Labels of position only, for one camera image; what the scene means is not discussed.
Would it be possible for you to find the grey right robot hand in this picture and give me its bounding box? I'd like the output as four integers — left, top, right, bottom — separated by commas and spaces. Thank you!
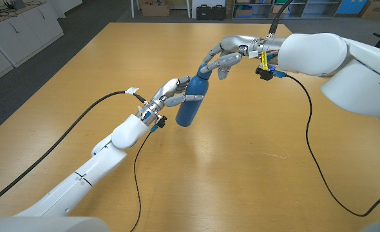
199, 34, 258, 81

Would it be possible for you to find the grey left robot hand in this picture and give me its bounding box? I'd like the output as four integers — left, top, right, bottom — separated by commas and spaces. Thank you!
149, 75, 204, 110

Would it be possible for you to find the blue metal bottle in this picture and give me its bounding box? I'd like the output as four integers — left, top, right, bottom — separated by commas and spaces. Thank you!
175, 74, 209, 128

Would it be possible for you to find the blue bottle cap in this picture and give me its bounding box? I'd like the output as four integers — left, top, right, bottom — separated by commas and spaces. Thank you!
196, 63, 213, 80

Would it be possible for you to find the black hard case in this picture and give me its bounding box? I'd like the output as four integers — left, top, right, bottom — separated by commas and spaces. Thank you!
196, 4, 212, 21
211, 4, 227, 21

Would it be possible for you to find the small cardboard box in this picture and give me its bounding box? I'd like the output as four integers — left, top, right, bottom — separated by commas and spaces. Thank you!
269, 4, 290, 19

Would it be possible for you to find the brown cardboard box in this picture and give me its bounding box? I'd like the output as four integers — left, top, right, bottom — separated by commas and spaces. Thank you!
140, 0, 171, 17
358, 0, 380, 19

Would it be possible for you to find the grey metal shelf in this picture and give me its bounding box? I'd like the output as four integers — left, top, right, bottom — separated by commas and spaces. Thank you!
231, 0, 343, 20

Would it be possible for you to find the blue panel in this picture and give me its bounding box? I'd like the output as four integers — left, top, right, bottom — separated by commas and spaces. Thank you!
336, 0, 368, 15

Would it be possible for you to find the white low cabinet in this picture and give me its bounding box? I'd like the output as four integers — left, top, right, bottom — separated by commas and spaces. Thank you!
0, 0, 64, 90

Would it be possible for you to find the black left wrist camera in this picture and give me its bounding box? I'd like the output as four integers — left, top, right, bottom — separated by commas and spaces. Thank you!
155, 115, 168, 129

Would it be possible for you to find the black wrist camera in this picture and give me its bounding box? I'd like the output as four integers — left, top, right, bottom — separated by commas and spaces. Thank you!
155, 115, 168, 129
255, 66, 274, 81

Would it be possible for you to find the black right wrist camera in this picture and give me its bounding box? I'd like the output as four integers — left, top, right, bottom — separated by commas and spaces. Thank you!
255, 66, 274, 81

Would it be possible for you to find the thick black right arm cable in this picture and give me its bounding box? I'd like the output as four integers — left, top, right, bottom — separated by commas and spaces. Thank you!
267, 0, 291, 37

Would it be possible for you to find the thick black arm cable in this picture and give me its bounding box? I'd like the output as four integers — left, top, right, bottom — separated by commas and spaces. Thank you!
0, 91, 151, 210
267, 0, 291, 37

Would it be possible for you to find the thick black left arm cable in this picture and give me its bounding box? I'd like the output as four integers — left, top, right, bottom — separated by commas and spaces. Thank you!
0, 91, 151, 210

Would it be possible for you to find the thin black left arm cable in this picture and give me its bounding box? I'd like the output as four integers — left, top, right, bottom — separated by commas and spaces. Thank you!
129, 130, 154, 232

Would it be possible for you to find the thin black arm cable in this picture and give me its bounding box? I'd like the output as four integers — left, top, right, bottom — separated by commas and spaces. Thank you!
283, 73, 380, 218
129, 130, 154, 232

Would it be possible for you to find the white table frame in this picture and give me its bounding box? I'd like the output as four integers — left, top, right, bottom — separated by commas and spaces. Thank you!
131, 0, 191, 19

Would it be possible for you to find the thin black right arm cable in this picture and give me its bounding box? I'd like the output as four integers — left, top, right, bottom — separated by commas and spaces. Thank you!
283, 73, 380, 218

